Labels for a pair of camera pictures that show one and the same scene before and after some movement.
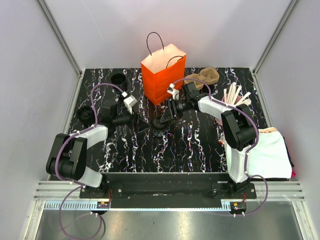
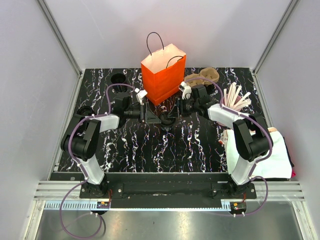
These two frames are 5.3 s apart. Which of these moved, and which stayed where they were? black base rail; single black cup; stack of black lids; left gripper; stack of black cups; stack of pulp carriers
Moved: single black cup; left gripper
Stayed: black base rail; stack of pulp carriers; stack of black lids; stack of black cups
